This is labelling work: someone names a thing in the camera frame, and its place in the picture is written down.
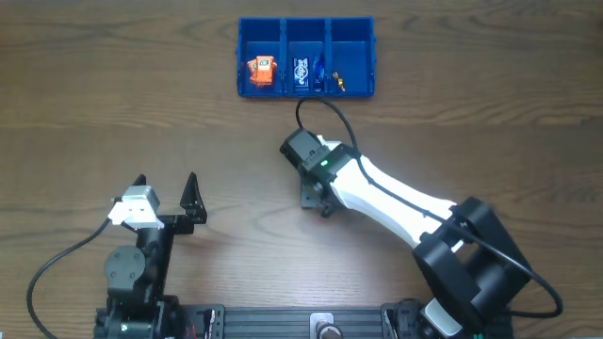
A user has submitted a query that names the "mounting rail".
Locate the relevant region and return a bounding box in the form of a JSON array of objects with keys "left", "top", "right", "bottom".
[{"left": 178, "top": 304, "right": 514, "bottom": 339}]

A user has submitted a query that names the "orange candy box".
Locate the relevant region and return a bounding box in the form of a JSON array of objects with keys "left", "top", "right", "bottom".
[
  {"left": 246, "top": 59, "right": 261, "bottom": 87},
  {"left": 255, "top": 55, "right": 277, "bottom": 88}
]

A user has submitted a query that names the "blue candy pack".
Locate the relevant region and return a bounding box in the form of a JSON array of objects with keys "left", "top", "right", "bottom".
[
  {"left": 312, "top": 53, "right": 326, "bottom": 91},
  {"left": 291, "top": 56, "right": 311, "bottom": 90}
]

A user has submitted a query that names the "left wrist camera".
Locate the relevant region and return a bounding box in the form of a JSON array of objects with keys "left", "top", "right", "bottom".
[{"left": 106, "top": 184, "right": 165, "bottom": 231}]

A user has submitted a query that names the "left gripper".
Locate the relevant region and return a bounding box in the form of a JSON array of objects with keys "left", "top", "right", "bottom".
[{"left": 131, "top": 171, "right": 209, "bottom": 235}]

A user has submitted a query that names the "blue tray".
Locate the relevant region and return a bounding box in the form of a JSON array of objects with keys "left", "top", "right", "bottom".
[{"left": 236, "top": 16, "right": 377, "bottom": 100}]

